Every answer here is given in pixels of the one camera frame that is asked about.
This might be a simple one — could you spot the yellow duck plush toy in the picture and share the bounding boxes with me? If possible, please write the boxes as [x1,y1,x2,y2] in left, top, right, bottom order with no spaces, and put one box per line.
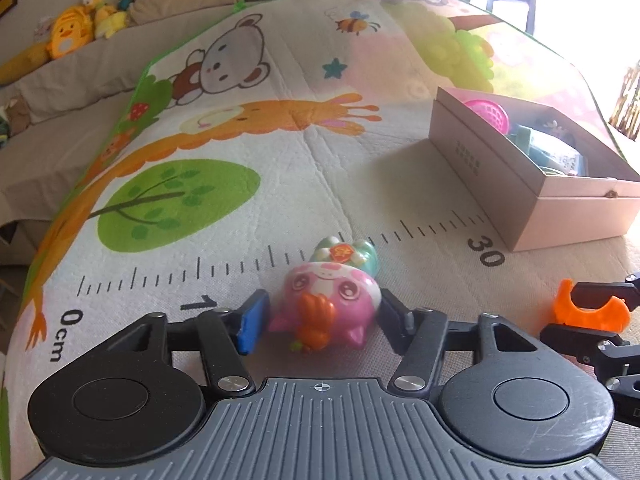
[47,5,96,60]

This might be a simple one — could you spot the long yellow plush toy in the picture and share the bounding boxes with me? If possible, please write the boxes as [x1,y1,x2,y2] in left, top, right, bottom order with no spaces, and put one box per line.
[0,42,53,86]

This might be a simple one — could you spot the small yellow plush toy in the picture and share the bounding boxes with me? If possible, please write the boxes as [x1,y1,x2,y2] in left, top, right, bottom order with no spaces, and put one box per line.
[82,0,131,40]

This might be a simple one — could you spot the pink plastic toy strainer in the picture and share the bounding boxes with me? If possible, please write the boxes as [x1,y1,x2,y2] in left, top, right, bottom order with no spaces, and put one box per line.
[462,99,512,136]

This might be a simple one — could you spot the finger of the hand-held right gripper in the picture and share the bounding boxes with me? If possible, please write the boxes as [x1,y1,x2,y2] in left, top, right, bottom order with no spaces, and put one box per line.
[540,324,632,367]
[572,272,640,311]

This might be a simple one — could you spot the orange pumpkin keychain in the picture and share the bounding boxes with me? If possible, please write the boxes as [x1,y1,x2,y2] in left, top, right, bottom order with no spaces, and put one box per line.
[552,279,632,333]

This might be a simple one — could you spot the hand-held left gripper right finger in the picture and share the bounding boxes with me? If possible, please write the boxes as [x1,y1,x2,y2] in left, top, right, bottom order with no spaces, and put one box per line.
[378,287,556,395]

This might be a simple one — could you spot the pink cardboard box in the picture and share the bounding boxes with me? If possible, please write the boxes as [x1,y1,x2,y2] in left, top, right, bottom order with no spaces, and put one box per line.
[429,86,640,252]

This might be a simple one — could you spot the brown plush toy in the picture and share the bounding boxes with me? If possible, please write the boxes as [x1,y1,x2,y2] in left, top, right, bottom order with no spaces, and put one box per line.
[2,95,31,136]

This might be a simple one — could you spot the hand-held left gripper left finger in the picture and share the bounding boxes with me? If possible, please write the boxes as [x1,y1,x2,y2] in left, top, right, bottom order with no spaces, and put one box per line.
[97,289,271,396]

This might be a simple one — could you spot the pink fox toy teal handle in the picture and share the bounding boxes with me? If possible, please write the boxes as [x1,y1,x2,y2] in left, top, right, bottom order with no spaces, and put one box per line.
[267,237,383,353]

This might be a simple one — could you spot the bamboo rack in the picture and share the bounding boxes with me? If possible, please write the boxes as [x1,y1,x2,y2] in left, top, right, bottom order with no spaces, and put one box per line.
[607,60,640,141]

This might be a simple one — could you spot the grey covered sofa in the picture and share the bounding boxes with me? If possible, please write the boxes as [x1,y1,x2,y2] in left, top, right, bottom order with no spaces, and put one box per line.
[0,0,251,261]

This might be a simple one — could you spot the printed cartoon play mat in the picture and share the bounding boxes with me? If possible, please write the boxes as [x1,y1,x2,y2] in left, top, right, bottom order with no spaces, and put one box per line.
[0,0,640,411]

